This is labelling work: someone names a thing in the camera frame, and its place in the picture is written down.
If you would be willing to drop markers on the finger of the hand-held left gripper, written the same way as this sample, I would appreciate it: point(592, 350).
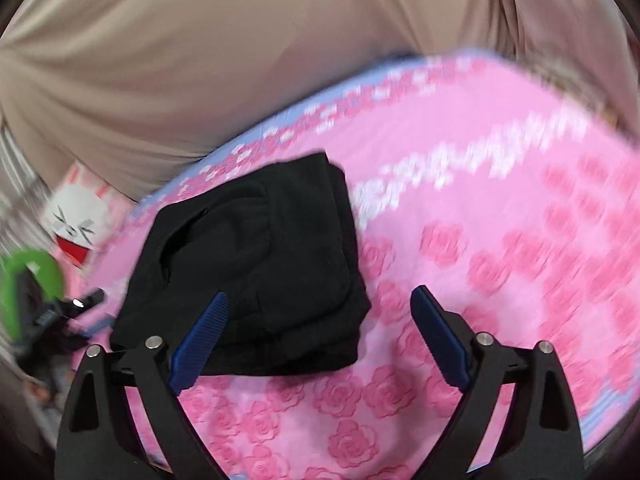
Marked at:
point(85, 301)

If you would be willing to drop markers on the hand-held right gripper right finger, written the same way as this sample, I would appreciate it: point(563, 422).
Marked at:
point(445, 335)

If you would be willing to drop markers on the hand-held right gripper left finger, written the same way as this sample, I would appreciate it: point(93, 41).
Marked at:
point(200, 340)

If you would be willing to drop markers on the black pants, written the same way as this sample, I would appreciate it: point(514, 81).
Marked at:
point(250, 260)

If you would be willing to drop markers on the cartoon rabbit pillow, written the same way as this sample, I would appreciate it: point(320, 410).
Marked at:
point(75, 210)

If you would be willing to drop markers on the pink rose bedsheet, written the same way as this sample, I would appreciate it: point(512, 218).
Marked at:
point(500, 210)

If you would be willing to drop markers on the grey striped cloth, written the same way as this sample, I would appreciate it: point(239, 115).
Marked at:
point(15, 170)

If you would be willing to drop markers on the beige duvet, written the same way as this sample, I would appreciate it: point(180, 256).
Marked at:
point(200, 60)

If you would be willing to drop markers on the pale printed quilt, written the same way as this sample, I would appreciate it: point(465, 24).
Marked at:
point(575, 35)

